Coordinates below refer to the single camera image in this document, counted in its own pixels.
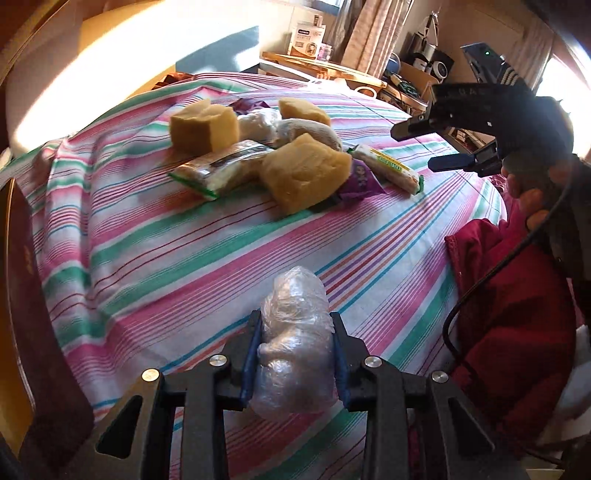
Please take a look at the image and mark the striped bedsheet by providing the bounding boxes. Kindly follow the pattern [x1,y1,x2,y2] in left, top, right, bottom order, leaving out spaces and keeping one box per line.
[0,71,509,480]

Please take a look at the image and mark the grey wrapped bundle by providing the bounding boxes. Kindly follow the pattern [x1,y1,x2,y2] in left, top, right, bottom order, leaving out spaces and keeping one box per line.
[276,117,343,153]

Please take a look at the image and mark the white plastic bag bundle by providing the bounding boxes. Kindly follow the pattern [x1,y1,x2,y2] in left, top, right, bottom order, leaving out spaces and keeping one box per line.
[236,108,282,148]

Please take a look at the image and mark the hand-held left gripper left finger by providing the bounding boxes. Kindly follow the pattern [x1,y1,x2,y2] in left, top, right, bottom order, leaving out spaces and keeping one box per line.
[58,310,264,480]

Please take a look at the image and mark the open cardboard carton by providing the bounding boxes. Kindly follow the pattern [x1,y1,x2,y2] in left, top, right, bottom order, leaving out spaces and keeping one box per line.
[399,60,439,100]

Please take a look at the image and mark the striped beige curtain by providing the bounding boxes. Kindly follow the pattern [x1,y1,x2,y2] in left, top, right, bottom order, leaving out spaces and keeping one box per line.
[339,0,416,79]

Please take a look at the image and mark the black and silver appliance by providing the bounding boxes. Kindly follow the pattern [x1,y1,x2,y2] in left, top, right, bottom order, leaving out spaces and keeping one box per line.
[409,30,455,77]

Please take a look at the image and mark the brown crumpled cloth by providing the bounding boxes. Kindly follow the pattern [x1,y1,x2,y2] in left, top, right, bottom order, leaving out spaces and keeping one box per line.
[154,71,195,88]

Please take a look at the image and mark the small yellow sponge block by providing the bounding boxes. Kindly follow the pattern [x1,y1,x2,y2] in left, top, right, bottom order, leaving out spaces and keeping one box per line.
[278,97,332,127]

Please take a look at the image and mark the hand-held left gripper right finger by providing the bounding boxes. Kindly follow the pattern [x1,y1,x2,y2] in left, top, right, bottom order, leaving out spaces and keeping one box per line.
[329,311,532,480]

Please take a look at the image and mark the red jacket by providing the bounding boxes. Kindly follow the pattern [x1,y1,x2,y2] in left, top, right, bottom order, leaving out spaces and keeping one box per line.
[444,191,578,444]

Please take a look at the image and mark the person's right hand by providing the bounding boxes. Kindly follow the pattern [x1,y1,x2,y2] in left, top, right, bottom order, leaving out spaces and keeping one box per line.
[501,157,561,232]

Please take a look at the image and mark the clear plastic bundle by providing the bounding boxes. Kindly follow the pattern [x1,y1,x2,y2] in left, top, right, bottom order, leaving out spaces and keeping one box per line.
[249,266,336,422]

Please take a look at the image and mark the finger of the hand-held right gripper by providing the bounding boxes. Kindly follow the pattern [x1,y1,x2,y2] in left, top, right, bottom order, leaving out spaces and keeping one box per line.
[427,143,503,176]
[390,115,446,141]

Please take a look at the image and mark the wooden side table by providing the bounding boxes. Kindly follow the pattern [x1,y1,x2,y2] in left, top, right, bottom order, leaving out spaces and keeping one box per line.
[261,51,389,90]

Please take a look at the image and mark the padded colour-block headboard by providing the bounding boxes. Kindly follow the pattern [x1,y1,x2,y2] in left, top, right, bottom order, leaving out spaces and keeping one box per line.
[0,0,262,158]

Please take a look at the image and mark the brown cardboard storage box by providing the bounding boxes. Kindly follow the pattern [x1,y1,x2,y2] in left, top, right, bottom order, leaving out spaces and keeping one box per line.
[0,178,95,467]

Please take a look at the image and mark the black cable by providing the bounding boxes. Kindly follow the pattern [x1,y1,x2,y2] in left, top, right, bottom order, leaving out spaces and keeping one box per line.
[442,175,573,384]

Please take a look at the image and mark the large yellow sponge block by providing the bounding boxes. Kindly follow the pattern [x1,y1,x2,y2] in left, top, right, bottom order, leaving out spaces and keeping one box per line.
[169,98,240,154]

